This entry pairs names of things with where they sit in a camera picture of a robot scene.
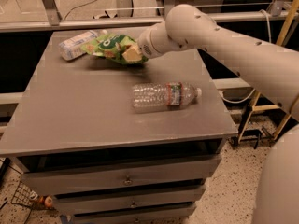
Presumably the blue label plastic bottle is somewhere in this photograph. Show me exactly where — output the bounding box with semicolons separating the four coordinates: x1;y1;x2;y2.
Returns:
59;30;107;61

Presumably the clear water bottle red label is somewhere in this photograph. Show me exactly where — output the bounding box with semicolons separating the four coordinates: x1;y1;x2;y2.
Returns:
132;81;202;111

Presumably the wire basket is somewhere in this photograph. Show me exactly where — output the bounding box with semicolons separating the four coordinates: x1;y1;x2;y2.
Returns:
11;181;38;207

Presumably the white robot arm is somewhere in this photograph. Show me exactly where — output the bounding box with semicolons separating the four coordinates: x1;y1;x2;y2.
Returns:
127;5;299;224

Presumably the metal guard rail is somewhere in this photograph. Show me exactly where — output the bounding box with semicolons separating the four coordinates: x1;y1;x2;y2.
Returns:
0;0;299;34

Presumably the grey drawer cabinet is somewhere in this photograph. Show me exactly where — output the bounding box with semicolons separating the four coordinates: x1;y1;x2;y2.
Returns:
0;32;236;224

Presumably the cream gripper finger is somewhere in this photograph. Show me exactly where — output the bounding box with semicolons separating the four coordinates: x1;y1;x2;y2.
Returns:
122;45;142;62

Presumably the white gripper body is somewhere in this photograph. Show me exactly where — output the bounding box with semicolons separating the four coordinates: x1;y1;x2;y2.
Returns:
137;28;158;59

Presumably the white cable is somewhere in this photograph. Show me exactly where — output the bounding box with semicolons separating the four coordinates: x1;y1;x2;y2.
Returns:
219;9;273;105

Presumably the green rice chip bag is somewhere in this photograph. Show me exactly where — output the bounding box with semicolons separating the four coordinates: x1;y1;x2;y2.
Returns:
89;33;148;64

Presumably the yellow frame stand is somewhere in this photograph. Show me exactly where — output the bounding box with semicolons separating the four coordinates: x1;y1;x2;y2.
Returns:
233;0;299;147

